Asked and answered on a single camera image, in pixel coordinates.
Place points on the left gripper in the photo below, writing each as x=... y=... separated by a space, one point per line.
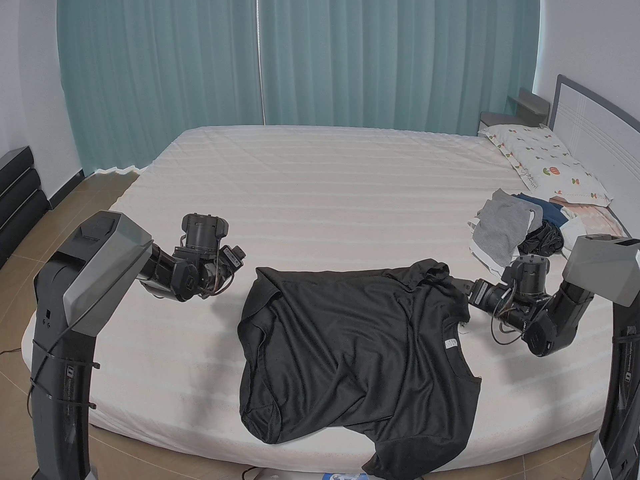
x=231 y=263

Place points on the bed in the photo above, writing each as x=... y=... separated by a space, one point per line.
x=310 y=193

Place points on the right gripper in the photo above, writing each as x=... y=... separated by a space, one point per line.
x=487 y=295

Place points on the blue-green curtain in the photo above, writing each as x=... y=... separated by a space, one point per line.
x=160 y=58
x=390 y=43

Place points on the pile of clothes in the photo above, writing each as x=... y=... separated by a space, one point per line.
x=500 y=228

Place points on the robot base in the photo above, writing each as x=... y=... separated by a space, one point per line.
x=340 y=477

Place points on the black chest of drawers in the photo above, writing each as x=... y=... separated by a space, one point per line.
x=17 y=203

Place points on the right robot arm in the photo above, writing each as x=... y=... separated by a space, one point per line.
x=600 y=273

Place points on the black T-shirt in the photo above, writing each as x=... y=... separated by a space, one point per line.
x=350 y=348

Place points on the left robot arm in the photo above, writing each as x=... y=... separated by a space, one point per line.
x=95 y=268

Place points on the white printed pillow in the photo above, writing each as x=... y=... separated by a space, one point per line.
x=545 y=160

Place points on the dark grey bedside table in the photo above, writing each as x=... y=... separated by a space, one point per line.
x=525 y=105

